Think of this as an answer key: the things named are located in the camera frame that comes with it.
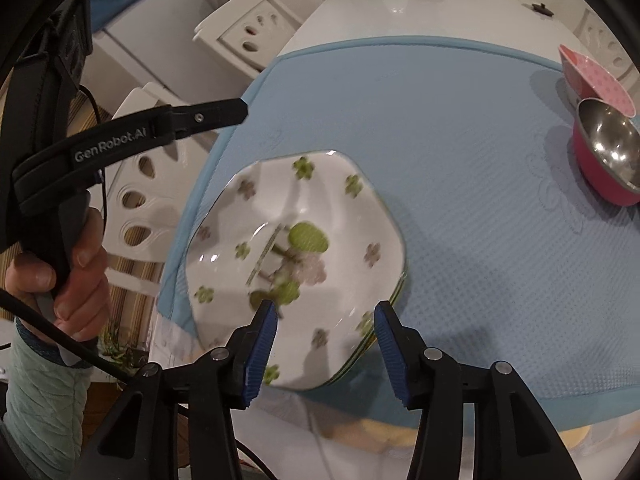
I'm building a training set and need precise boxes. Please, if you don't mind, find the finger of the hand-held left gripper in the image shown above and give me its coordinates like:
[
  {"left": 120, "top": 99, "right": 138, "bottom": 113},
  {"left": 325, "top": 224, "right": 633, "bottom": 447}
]
[{"left": 172, "top": 98, "right": 249, "bottom": 136}]

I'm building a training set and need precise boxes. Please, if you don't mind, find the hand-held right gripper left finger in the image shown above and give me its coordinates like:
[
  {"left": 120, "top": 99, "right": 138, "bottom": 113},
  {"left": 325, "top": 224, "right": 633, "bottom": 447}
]
[{"left": 67, "top": 301, "right": 279, "bottom": 480}]

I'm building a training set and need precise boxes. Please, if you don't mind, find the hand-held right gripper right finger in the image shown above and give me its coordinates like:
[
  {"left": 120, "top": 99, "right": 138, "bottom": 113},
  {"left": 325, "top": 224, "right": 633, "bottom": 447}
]
[{"left": 373, "top": 300, "right": 583, "bottom": 480}]

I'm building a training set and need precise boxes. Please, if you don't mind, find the square green-flower plate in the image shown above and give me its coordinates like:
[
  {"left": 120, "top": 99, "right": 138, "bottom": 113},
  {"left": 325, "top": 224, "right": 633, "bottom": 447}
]
[
  {"left": 320, "top": 260, "right": 411, "bottom": 388},
  {"left": 184, "top": 149, "right": 408, "bottom": 391}
]

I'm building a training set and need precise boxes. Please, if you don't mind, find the hot pink steel bowl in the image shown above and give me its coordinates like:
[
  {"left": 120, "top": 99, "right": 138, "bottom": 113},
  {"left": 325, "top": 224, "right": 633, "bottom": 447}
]
[{"left": 571, "top": 98, "right": 640, "bottom": 207}]

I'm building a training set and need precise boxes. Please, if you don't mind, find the pale pink dotted bowl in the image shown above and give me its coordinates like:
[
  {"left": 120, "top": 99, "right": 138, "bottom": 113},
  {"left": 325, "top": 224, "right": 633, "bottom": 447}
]
[{"left": 558, "top": 44, "right": 636, "bottom": 118}]

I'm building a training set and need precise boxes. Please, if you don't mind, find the person's left forearm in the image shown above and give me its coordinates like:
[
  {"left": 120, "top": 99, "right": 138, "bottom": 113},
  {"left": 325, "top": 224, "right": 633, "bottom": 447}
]
[{"left": 0, "top": 320, "right": 91, "bottom": 480}]

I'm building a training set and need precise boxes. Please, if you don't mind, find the person's left hand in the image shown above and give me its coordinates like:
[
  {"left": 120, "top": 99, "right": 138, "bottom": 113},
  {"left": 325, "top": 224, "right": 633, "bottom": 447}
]
[{"left": 5, "top": 205, "right": 110, "bottom": 346}]

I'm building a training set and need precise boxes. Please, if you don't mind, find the white refrigerator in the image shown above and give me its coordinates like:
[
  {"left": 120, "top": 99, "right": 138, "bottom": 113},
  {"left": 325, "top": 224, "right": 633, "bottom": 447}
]
[{"left": 85, "top": 0, "right": 226, "bottom": 111}]

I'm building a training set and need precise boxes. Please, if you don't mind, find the white dining chair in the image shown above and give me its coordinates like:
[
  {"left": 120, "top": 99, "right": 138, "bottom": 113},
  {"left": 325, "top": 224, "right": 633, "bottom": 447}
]
[
  {"left": 575, "top": 7, "right": 633, "bottom": 86},
  {"left": 97, "top": 82, "right": 236, "bottom": 306},
  {"left": 192, "top": 0, "right": 303, "bottom": 78}
]

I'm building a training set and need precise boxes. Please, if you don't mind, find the light blue table mat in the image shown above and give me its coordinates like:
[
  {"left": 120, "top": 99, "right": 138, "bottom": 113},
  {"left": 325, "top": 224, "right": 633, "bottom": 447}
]
[{"left": 157, "top": 35, "right": 640, "bottom": 431}]

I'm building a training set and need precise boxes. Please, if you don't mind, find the black cable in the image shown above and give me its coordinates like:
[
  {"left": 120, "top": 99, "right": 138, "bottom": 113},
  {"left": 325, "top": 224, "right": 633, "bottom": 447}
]
[
  {"left": 0, "top": 290, "right": 133, "bottom": 381},
  {"left": 232, "top": 437, "right": 278, "bottom": 480}
]

